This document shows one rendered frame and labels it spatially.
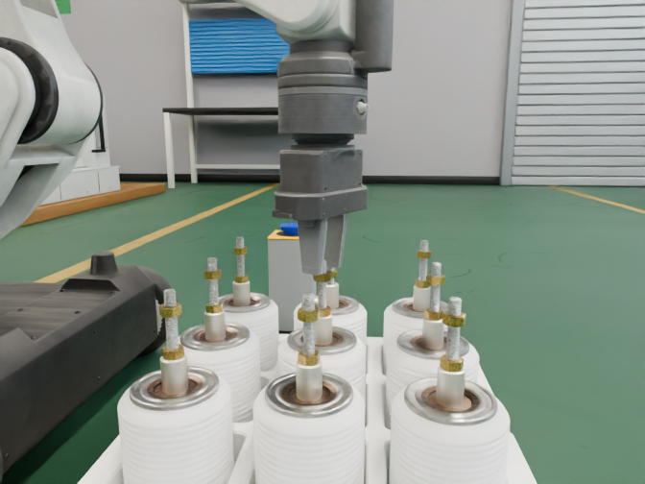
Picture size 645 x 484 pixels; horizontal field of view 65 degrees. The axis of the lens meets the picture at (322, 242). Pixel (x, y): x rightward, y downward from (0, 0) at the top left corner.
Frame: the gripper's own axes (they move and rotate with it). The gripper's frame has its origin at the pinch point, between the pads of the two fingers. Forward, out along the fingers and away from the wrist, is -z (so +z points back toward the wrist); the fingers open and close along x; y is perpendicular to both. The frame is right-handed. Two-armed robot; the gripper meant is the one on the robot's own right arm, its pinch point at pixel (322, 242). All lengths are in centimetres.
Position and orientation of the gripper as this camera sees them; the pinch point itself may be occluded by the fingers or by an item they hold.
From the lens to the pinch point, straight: 52.7
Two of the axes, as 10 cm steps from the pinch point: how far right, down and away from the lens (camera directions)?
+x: -5.6, 1.6, -8.1
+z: 0.0, -9.8, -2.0
